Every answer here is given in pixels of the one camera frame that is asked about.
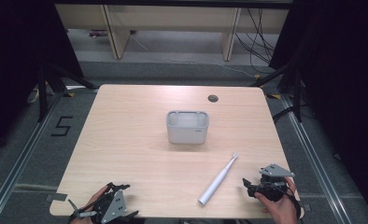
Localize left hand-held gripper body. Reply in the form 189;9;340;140
78;186;128;224

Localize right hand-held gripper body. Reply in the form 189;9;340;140
252;163;296;203

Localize white electric toothbrush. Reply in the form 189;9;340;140
197;151;240;207

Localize grey plastic storage box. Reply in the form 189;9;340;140
165;110;210;146

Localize person's left hand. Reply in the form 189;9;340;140
70;185;110;224

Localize person's right hand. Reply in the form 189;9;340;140
254;176;301;224

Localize black metal stand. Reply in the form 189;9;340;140
249;61;305;123
36;61;100;123

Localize black curtain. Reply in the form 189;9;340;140
0;0;85;157
267;0;368;218

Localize black wrist strap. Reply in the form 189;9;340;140
284;185;302;222

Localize metal floor rail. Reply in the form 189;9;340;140
0;91;66;224
279;92;348;224

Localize thick black floor cable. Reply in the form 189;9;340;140
271;104;309;123

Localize white floor cable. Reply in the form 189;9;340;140
128;31;259;79

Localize black hanging cables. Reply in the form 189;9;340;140
234;7;280;75

